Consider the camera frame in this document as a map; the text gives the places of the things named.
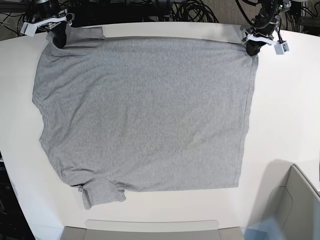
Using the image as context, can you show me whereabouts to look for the grey bin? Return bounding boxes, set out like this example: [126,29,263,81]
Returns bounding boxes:
[60,219,244,240]
[261,164,320,240]

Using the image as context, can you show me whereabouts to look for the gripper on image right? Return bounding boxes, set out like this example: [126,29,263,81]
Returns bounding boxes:
[243,20,280,57]

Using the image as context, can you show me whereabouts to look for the white camera box image left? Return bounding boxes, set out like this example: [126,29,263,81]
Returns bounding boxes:
[20,22,38,37]

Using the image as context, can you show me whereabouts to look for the grey bin at right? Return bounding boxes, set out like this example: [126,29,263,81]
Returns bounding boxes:
[261,164,320,240]

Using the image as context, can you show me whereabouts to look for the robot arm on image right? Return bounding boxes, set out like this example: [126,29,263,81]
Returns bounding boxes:
[243,0,284,57]

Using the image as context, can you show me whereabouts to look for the white camera box image right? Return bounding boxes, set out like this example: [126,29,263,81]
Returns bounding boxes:
[274,41,290,55]

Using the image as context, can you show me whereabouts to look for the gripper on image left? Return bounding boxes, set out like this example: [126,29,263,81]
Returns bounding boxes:
[35,9,75,49]

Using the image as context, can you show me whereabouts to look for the grey T-shirt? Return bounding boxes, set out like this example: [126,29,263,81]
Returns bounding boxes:
[32,27,259,209]

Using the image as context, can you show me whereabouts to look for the grey bin at bottom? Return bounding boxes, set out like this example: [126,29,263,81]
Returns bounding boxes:
[60,219,244,240]

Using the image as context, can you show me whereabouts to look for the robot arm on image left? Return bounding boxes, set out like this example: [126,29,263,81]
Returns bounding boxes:
[32,0,75,49]

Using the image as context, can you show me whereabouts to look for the white camera box image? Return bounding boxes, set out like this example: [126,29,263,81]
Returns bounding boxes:
[20,22,38,37]
[274,41,290,55]

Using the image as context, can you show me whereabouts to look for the blue translucent object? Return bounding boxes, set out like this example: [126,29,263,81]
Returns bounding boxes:
[242,217,285,240]

